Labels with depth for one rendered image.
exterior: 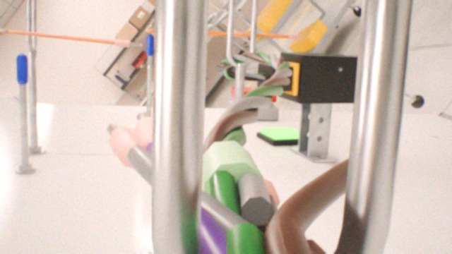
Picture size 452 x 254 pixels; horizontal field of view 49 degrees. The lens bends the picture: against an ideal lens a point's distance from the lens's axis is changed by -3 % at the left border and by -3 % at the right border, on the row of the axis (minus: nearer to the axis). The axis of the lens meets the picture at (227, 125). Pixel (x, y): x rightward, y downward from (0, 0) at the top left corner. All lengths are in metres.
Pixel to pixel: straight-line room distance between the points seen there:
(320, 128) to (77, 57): 8.07
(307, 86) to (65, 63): 8.10
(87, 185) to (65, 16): 8.19
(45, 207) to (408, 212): 0.22
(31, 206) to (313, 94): 0.23
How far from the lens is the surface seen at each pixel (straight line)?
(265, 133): 0.50
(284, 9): 4.38
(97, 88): 8.42
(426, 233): 0.31
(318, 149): 0.45
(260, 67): 0.43
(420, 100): 0.51
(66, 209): 0.31
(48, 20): 8.56
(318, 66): 0.42
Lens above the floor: 1.24
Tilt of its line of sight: 12 degrees down
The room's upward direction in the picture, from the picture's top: 52 degrees counter-clockwise
